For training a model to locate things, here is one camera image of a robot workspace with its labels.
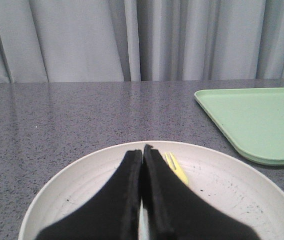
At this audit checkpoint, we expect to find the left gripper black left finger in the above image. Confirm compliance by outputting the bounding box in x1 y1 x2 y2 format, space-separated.
36 150 142 240

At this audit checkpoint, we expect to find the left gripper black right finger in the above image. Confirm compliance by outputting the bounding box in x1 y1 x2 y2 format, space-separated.
141 144 259 240

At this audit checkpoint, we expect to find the yellow plastic fork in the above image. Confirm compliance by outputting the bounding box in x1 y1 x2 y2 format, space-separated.
164 152 189 186

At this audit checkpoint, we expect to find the white round plate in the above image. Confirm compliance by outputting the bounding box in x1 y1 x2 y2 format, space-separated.
19 140 284 240

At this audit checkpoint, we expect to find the light blue plastic spoon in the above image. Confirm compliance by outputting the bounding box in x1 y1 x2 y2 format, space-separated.
138 200 150 240

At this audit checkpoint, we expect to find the light green rectangular tray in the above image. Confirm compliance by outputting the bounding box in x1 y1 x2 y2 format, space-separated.
194 87 284 166

